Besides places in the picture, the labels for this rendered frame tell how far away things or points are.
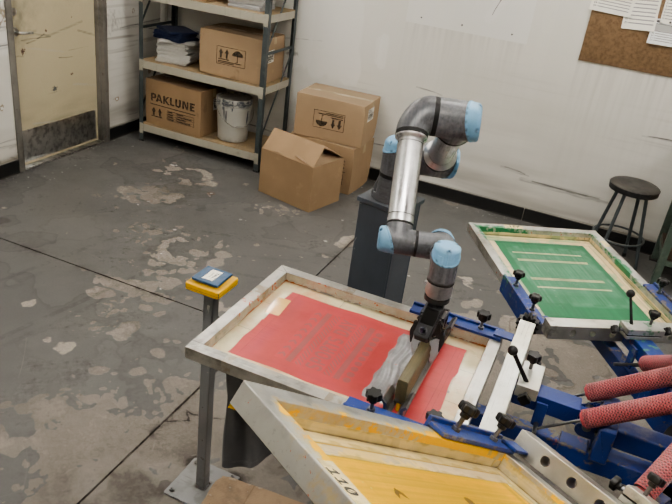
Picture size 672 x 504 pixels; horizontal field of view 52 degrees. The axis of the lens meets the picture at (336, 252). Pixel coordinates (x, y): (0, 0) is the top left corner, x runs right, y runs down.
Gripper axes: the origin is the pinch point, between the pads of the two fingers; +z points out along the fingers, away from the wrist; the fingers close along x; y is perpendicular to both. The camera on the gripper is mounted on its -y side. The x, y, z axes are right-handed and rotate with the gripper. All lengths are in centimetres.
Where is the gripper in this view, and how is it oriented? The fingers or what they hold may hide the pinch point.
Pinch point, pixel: (422, 357)
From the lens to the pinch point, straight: 202.5
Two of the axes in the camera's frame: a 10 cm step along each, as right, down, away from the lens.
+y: 4.0, -3.8, 8.4
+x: -9.1, -2.8, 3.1
